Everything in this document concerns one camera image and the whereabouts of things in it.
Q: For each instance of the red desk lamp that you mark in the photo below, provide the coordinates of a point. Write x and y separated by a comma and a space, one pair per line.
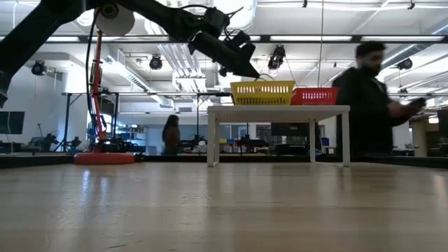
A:
103, 158

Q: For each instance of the yellow plastic basket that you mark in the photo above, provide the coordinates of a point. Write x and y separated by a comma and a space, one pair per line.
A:
262, 92

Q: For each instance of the red plastic basket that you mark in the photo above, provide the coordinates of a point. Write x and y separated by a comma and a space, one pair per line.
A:
315, 96

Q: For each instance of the white perforated metal riser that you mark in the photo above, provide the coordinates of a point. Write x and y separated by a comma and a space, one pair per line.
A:
280, 112

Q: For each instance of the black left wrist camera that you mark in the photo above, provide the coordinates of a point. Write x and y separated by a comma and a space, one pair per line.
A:
241, 43

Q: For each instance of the long ceiling light strip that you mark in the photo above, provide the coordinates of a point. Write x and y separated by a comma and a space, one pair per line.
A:
309, 38
402, 38

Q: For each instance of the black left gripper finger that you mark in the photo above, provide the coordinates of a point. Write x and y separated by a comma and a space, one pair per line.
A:
241, 66

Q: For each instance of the person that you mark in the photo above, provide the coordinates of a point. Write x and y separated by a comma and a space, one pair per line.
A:
364, 115
171, 138

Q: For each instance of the black ceiling spotlight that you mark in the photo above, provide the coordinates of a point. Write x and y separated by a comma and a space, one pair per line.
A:
276, 57
155, 62
405, 64
38, 67

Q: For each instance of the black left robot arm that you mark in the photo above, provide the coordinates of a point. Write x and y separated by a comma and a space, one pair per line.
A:
164, 17

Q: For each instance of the black aluminium table frame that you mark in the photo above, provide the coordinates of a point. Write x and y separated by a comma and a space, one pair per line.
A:
35, 161

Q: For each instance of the dark monitor screen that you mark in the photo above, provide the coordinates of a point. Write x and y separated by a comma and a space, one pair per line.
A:
12, 122

